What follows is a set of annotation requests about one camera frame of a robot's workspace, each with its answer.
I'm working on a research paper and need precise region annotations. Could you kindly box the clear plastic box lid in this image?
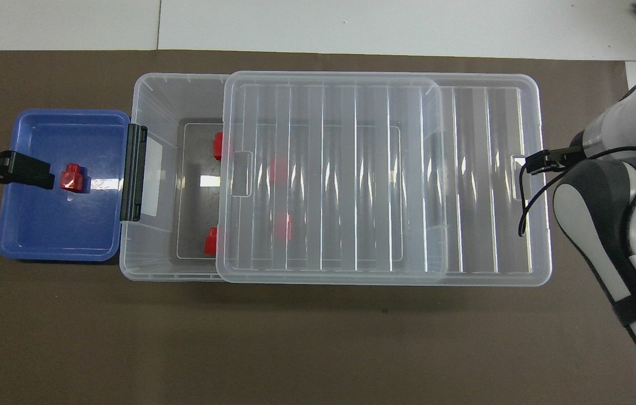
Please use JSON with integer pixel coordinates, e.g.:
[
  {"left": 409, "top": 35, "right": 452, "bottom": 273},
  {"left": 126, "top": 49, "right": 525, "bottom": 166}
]
[{"left": 215, "top": 70, "right": 553, "bottom": 287}]

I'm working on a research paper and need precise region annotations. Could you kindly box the black box latch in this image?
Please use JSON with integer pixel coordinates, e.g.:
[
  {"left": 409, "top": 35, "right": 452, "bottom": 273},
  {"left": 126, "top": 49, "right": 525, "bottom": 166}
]
[{"left": 120, "top": 124, "right": 148, "bottom": 223}]

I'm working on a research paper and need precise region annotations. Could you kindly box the clear plastic storage box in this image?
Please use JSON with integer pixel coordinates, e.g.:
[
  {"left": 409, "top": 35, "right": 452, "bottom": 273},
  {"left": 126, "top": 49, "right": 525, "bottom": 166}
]
[{"left": 120, "top": 72, "right": 446, "bottom": 282}]

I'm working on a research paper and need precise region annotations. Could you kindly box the blue plastic tray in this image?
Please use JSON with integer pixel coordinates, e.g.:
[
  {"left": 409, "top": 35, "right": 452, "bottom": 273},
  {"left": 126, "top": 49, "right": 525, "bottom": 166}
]
[{"left": 0, "top": 109, "right": 131, "bottom": 263}]

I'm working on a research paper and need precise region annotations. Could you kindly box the black cable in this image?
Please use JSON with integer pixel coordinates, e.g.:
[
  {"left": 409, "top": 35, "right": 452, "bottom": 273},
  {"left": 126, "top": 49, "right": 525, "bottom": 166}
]
[{"left": 518, "top": 146, "right": 636, "bottom": 237}]

